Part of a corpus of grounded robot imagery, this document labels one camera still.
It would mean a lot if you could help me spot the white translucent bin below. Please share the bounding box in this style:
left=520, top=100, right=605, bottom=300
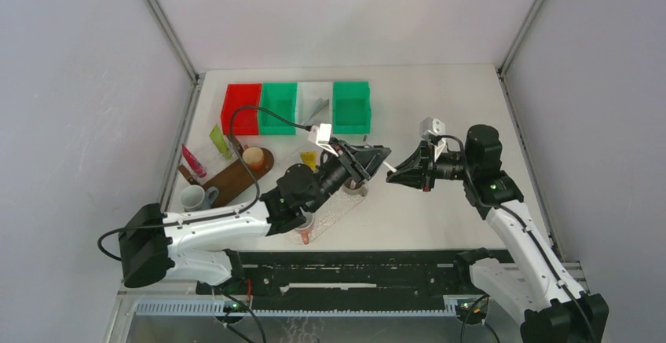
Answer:
left=295, top=82, right=333, bottom=126

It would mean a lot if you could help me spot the circuit board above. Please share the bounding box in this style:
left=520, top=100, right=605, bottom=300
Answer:
left=456, top=297, right=489, bottom=325
left=221, top=301, right=250, bottom=316

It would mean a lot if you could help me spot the black front rail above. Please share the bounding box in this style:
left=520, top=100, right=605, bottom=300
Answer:
left=171, top=249, right=526, bottom=313

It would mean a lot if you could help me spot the grey ceramic mug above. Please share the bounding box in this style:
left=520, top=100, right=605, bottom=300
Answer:
left=342, top=179, right=368, bottom=198

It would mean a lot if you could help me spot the red plastic bin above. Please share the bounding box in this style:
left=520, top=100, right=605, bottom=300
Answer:
left=220, top=82, right=263, bottom=137

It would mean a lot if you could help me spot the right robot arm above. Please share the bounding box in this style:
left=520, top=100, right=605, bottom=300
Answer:
left=386, top=118, right=609, bottom=342

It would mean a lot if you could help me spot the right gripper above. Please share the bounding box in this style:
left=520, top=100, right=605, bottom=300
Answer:
left=386, top=139, right=476, bottom=192

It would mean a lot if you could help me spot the camera cable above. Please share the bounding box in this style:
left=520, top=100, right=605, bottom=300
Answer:
left=97, top=105, right=313, bottom=264
left=434, top=133, right=599, bottom=343

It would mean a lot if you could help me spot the green yellow toothpaste tube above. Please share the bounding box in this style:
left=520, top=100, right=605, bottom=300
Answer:
left=209, top=125, right=232, bottom=159

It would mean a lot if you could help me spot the left circuit board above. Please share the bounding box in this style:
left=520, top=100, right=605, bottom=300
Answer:
left=221, top=301, right=250, bottom=316

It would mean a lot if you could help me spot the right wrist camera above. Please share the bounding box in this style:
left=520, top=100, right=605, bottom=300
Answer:
left=420, top=117, right=448, bottom=160

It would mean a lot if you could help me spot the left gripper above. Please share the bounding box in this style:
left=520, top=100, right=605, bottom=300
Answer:
left=305, top=137, right=390, bottom=213

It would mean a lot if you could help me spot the clear holder with wooden ends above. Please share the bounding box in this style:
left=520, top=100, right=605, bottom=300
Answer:
left=178, top=136, right=237, bottom=184

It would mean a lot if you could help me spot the beige cup orange handle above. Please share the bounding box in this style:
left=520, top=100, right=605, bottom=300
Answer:
left=242, top=146, right=265, bottom=170

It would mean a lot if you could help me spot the clear textured oval tray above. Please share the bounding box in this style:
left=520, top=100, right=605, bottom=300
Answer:
left=295, top=190, right=365, bottom=245

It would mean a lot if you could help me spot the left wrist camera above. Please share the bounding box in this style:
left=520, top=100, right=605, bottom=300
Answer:
left=307, top=123, right=337, bottom=156

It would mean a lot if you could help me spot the red toothpaste tube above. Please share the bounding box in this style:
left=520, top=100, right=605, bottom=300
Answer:
left=181, top=144, right=207, bottom=178

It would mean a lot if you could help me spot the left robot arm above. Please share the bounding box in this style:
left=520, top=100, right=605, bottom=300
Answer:
left=118, top=138, right=391, bottom=294

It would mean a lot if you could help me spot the right camera cable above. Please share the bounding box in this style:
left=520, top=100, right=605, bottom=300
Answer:
left=434, top=133, right=599, bottom=343

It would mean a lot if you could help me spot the white blue mug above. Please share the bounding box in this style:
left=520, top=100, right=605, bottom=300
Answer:
left=179, top=185, right=219, bottom=212

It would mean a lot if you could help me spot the green bin with cups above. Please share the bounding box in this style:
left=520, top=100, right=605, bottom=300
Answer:
left=258, top=82, right=297, bottom=136

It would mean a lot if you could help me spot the right circuit board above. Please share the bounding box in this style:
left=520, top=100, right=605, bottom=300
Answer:
left=456, top=297, right=489, bottom=325

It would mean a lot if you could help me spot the left camera cable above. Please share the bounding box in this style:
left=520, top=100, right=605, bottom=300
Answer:
left=97, top=105, right=313, bottom=264

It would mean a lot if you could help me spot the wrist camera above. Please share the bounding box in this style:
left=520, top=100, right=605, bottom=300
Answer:
left=307, top=123, right=337, bottom=156
left=420, top=117, right=448, bottom=160

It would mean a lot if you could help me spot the green bin with toothpaste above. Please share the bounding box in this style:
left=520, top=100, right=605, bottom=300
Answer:
left=331, top=81, right=372, bottom=134

